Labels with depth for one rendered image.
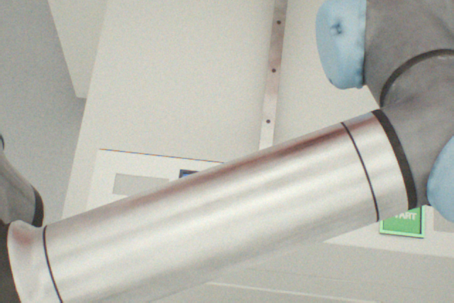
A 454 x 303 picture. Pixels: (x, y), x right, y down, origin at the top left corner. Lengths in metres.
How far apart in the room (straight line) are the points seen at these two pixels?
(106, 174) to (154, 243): 0.56
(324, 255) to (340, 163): 0.58
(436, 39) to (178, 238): 0.24
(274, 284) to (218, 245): 0.72
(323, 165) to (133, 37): 0.85
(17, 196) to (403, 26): 0.34
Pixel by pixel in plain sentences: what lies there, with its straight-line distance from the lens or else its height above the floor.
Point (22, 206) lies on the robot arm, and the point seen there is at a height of 1.33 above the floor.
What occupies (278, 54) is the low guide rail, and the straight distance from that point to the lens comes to 1.35.
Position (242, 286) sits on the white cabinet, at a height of 0.73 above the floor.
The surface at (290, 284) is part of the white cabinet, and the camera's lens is 1.29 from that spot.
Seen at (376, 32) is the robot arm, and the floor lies 1.44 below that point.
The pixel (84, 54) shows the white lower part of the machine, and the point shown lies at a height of 0.30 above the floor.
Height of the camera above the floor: 2.00
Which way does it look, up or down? 64 degrees down
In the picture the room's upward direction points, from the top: 1 degrees clockwise
